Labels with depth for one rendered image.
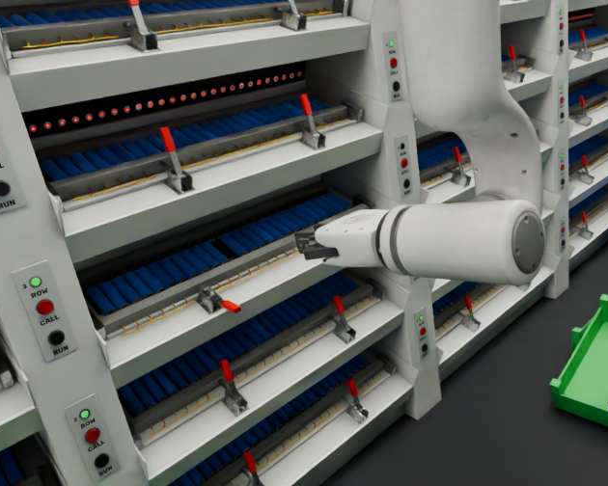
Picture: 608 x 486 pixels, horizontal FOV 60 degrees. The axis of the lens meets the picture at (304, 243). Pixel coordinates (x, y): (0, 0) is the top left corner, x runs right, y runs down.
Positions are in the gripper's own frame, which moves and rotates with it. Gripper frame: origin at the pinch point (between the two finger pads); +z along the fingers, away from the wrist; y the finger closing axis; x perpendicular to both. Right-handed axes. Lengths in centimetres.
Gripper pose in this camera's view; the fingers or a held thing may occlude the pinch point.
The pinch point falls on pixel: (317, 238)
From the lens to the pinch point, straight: 74.9
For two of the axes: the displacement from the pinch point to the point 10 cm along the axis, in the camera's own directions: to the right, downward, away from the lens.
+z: -6.3, -0.2, 7.8
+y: -7.4, 3.4, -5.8
